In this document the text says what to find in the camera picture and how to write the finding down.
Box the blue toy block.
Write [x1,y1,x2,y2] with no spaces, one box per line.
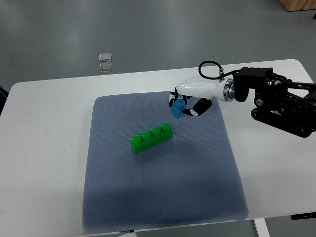
[171,99,187,119]

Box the black cable loop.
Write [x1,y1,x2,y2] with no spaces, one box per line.
[198,60,241,81]

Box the dark object at left edge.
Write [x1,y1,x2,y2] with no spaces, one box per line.
[0,86,9,115]

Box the lower metal floor plate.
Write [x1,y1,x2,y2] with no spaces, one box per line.
[99,62,112,73]

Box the metal floor plate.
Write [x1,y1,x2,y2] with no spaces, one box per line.
[99,62,112,73]
[99,53,112,62]

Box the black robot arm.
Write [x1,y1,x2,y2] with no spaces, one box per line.
[233,67,316,138]

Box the blue-grey mesh mat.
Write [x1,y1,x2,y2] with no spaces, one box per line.
[82,92,248,232]

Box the green four-stud toy block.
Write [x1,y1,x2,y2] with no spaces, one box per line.
[130,122,173,154]

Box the white table leg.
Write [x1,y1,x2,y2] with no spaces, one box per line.
[253,218,270,237]

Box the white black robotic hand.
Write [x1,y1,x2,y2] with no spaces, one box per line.
[169,76,235,117]

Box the wooden box corner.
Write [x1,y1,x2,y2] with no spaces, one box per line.
[279,0,316,12]

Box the upper metal floor plate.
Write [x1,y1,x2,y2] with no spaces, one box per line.
[99,53,112,62]

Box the black table control panel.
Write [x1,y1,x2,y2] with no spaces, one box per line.
[291,212,316,220]

